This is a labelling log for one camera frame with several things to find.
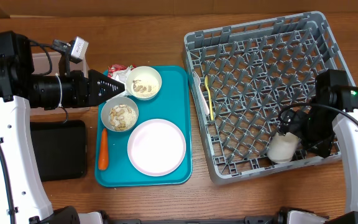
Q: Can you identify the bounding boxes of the clear plastic bin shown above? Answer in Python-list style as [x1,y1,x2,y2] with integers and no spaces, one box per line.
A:
[30,52,90,116]

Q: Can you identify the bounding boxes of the white plastic fork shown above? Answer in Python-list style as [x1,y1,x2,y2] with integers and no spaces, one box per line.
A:
[192,72,210,115]

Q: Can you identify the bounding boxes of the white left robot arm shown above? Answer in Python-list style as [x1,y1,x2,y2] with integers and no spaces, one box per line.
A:
[0,31,125,223]

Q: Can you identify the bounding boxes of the white round plate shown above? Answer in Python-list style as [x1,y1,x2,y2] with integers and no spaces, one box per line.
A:
[127,119,186,177]

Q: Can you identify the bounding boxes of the grey dishwasher rack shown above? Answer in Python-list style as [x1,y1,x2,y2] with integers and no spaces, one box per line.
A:
[183,11,347,185]

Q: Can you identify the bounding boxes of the orange carrot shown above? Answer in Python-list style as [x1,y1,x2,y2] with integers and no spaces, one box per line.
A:
[98,128,109,170]

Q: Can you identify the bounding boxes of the black plastic bin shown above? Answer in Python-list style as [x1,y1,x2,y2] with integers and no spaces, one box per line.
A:
[30,120,87,182]

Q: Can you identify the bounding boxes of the grey bowl with peanuts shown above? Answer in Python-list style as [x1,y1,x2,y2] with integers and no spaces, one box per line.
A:
[100,96,139,132]

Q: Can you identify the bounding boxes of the cream bowl with peanuts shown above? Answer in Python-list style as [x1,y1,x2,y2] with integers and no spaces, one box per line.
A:
[126,66,162,100]

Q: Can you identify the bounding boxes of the teal plastic tray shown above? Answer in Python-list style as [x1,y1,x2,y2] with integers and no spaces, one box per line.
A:
[94,66,192,187]

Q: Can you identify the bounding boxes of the crumpled white napkin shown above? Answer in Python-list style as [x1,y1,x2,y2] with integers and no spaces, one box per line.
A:
[111,68,131,83]

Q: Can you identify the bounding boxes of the white plastic cup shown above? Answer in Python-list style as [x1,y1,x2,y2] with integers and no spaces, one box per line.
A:
[267,132,299,164]

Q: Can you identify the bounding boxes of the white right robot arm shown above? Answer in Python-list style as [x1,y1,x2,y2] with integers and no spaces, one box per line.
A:
[285,69,358,223]

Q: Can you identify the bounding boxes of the yellow plastic utensil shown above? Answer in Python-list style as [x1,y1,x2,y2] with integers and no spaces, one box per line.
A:
[204,75,214,121]

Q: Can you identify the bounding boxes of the red snack wrapper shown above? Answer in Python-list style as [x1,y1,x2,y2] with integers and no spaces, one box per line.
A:
[108,64,135,78]

